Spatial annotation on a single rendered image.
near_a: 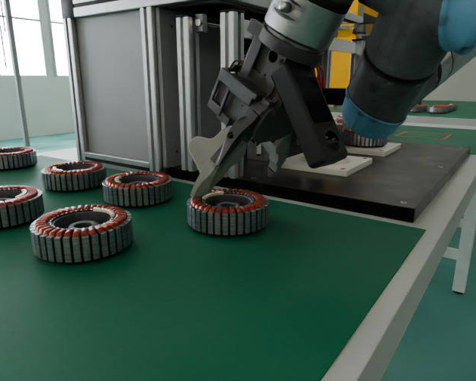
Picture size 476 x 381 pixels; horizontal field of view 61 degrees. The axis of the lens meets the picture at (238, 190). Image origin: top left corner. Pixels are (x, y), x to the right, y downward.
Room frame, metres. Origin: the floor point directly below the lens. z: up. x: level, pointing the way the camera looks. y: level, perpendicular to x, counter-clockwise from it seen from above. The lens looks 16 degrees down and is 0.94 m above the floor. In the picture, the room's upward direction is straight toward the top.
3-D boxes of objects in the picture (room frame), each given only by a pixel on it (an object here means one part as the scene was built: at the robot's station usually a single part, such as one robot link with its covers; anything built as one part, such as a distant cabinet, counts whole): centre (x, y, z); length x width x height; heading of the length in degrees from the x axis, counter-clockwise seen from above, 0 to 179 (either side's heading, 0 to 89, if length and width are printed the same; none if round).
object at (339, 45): (0.98, -0.17, 1.03); 0.62 x 0.01 x 0.03; 145
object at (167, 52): (1.07, -0.04, 0.92); 0.66 x 0.01 x 0.30; 145
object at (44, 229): (0.45, 0.18, 0.77); 0.11 x 0.11 x 0.04
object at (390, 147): (1.02, -0.32, 0.78); 0.15 x 0.15 x 0.01; 55
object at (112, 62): (0.88, 0.26, 0.91); 0.28 x 0.03 x 0.32; 55
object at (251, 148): (0.90, -0.06, 0.80); 0.08 x 0.05 x 0.06; 145
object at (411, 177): (0.93, -0.24, 0.76); 0.64 x 0.47 x 0.02; 145
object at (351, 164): (0.82, -0.18, 0.78); 0.15 x 0.15 x 0.01; 55
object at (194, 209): (0.53, 0.01, 0.77); 0.11 x 0.11 x 0.04
